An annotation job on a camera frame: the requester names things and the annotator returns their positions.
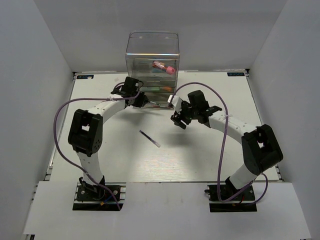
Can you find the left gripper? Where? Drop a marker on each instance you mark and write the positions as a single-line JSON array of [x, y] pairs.
[[141, 102]]

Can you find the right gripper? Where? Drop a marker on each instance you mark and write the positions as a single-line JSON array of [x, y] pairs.
[[176, 116]]

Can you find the green highlighter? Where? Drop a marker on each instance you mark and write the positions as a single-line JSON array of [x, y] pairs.
[[150, 89]]

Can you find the orange capped marker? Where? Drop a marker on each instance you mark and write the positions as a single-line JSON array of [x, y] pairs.
[[167, 89]]

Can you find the purple pen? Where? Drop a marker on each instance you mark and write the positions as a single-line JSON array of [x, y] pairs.
[[150, 139]]

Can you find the blue eraser case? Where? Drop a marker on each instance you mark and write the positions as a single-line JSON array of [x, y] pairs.
[[157, 71]]

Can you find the pink glue bottle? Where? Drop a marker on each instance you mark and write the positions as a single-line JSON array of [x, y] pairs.
[[163, 67]]

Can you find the clear drawer organizer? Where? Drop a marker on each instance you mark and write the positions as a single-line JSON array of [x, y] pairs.
[[153, 57]]

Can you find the clear organizer lid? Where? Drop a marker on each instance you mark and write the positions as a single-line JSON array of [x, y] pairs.
[[153, 42]]

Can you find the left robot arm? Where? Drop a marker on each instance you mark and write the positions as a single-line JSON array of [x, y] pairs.
[[86, 131]]

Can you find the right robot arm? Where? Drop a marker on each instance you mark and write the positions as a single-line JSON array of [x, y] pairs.
[[260, 148]]

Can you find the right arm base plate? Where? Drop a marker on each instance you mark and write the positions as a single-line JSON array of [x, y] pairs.
[[240, 204]]

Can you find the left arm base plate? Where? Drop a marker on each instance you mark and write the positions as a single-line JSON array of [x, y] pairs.
[[86, 200]]

